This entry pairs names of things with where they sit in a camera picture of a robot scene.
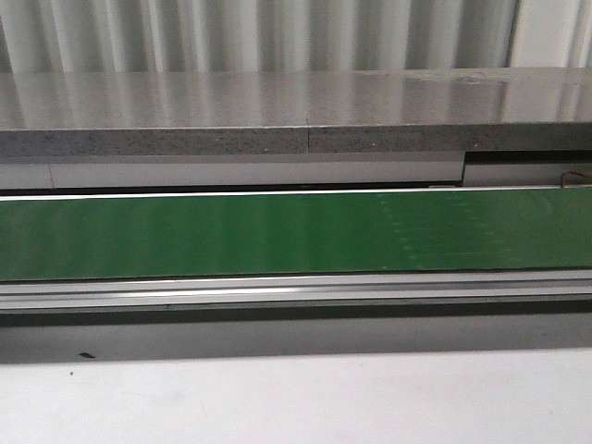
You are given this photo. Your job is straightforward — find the green conveyor belt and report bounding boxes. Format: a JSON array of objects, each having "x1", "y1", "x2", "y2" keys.
[{"x1": 1, "y1": 188, "x2": 591, "y2": 281}]

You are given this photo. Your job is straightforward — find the grey stone counter slab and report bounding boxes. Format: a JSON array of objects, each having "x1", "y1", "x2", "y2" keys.
[{"x1": 1, "y1": 68, "x2": 591, "y2": 157}]

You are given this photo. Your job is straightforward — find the white curtain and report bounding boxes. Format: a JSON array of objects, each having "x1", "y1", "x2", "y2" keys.
[{"x1": 1, "y1": 1, "x2": 591, "y2": 73}]

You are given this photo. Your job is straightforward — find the red wire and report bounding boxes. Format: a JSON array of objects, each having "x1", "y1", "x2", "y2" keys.
[{"x1": 557, "y1": 170, "x2": 592, "y2": 189}]

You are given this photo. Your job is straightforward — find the aluminium conveyor frame rail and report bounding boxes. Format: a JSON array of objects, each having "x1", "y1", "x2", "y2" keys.
[{"x1": 1, "y1": 269, "x2": 591, "y2": 310}]

